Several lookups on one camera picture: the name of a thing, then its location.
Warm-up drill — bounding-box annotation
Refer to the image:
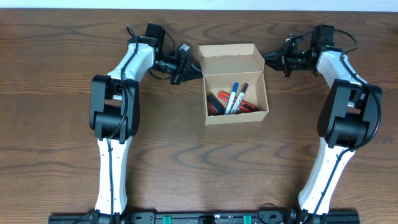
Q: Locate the black whiteboard marker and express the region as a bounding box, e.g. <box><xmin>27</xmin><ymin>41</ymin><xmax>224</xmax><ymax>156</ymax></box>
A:
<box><xmin>229</xmin><ymin>83</ymin><xmax>248</xmax><ymax>114</ymax></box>

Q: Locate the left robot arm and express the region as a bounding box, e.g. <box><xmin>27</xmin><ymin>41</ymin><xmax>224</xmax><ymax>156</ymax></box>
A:
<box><xmin>80</xmin><ymin>23</ymin><xmax>203</xmax><ymax>223</ymax></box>

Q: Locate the cardboard box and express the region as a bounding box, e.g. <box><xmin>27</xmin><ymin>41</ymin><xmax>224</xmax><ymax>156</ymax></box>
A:
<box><xmin>198</xmin><ymin>44</ymin><xmax>269</xmax><ymax>125</ymax></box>

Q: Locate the blue whiteboard marker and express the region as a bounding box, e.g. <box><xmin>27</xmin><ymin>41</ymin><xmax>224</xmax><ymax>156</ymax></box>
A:
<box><xmin>224</xmin><ymin>82</ymin><xmax>239</xmax><ymax>115</ymax></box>

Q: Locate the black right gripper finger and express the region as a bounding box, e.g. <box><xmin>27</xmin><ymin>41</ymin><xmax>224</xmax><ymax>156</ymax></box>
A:
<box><xmin>265</xmin><ymin>59</ymin><xmax>282</xmax><ymax>71</ymax></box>
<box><xmin>264</xmin><ymin>50</ymin><xmax>281</xmax><ymax>61</ymax></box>

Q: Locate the black mounting rail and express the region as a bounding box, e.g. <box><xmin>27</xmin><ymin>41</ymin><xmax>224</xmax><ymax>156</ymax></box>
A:
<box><xmin>48</xmin><ymin>208</ymin><xmax>361</xmax><ymax>224</ymax></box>

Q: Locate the red utility knife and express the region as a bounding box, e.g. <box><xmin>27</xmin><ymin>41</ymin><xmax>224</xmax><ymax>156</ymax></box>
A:
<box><xmin>218</xmin><ymin>91</ymin><xmax>258</xmax><ymax>113</ymax></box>

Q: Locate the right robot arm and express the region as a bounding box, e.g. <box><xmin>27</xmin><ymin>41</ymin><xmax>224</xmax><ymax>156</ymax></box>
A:
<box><xmin>264</xmin><ymin>24</ymin><xmax>382</xmax><ymax>223</ymax></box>

